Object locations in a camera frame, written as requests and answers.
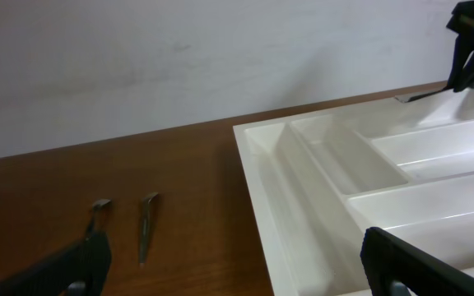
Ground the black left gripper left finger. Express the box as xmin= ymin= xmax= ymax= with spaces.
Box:
xmin=0 ymin=232 xmax=112 ymax=296

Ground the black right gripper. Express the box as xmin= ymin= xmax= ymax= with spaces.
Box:
xmin=446 ymin=1 xmax=474 ymax=92

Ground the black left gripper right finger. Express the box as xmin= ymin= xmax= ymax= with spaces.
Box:
xmin=360 ymin=227 xmax=474 ymax=296

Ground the small metal spoon left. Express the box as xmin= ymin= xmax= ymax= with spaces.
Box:
xmin=85 ymin=199 xmax=112 ymax=238

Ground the small metal spoon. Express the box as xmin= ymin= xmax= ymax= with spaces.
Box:
xmin=138 ymin=192 xmax=158 ymax=266
xmin=85 ymin=199 xmax=112 ymax=238

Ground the small metal spoon right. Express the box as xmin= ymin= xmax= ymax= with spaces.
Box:
xmin=138 ymin=192 xmax=158 ymax=266

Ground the white plastic cutlery tray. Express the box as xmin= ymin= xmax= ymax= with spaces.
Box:
xmin=234 ymin=90 xmax=474 ymax=295

